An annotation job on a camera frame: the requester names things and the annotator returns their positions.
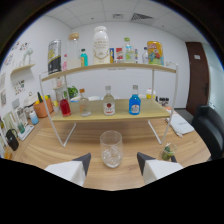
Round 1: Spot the clear bottle red label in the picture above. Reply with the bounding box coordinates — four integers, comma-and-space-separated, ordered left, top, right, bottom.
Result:
102, 85, 116, 117

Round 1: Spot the clear glass with ice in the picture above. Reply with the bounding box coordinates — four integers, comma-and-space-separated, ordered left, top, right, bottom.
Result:
99, 130, 124, 169

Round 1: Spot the white notebook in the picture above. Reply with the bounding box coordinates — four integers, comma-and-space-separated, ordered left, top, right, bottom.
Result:
165, 113, 195, 138

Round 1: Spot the white tray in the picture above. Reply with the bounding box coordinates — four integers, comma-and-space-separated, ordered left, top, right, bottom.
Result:
17, 123, 35, 141

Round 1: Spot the red liquid bottle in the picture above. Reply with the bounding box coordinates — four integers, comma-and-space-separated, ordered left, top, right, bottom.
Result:
59, 91, 72, 118

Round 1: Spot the small light blue bottle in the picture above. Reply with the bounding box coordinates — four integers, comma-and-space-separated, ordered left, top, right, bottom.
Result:
29, 110, 40, 126

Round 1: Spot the black handbag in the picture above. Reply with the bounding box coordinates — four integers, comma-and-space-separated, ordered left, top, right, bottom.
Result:
5, 128, 20, 152

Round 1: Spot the small green bottle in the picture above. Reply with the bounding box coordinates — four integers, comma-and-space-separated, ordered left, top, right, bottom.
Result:
17, 121, 26, 134

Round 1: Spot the black chair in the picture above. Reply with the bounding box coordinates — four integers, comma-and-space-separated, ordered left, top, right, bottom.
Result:
191, 104, 224, 161

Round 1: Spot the clear bottle orange cap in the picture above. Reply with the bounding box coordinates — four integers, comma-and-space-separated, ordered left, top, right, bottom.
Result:
78, 88, 92, 118

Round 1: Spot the white metal wood shelf rack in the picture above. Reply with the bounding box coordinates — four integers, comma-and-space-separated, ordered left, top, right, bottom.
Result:
38, 62, 179, 148

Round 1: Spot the blue liquid bottle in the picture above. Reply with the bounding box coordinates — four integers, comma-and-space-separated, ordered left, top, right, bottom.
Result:
128, 84, 142, 116

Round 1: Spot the orange pot with fruit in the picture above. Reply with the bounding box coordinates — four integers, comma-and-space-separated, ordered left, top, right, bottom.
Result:
33, 93, 54, 119

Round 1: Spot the row of small dark bottles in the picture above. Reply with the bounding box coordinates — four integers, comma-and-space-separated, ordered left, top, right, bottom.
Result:
156, 96, 170, 107

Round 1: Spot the green potted plant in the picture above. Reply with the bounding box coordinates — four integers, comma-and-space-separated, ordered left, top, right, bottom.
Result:
66, 85, 79, 99

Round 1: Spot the brown door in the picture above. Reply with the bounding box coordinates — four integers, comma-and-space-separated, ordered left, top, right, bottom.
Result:
185, 41, 210, 116

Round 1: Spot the small pink bottle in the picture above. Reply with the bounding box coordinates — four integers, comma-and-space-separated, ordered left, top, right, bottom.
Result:
62, 53, 69, 72

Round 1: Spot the small teal bottle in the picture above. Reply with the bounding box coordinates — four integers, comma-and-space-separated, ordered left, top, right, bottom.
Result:
80, 48, 89, 68

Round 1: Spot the small clear bottle dark cap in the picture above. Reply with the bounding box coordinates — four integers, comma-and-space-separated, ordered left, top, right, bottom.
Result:
142, 46, 150, 65

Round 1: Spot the glass jar cork lid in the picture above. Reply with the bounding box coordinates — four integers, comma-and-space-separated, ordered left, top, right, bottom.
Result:
66, 32, 82, 70

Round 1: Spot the clear bottle green cap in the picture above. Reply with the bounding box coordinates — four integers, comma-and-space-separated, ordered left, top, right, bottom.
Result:
122, 37, 136, 64

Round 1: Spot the small red white can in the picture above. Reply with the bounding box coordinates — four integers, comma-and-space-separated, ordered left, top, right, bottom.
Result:
115, 47, 124, 64

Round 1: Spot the blue yellow small box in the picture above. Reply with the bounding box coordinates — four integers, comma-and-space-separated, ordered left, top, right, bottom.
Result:
109, 47, 116, 64

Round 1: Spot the large white milk bottle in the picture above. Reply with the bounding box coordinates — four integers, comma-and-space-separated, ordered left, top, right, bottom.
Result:
92, 25, 111, 65

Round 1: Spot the ceiling air vent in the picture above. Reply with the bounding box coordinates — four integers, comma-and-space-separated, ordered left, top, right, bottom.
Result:
130, 12, 155, 23

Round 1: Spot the wooden wall shelf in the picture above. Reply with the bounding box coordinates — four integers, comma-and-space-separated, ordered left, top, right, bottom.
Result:
9, 63, 37, 76

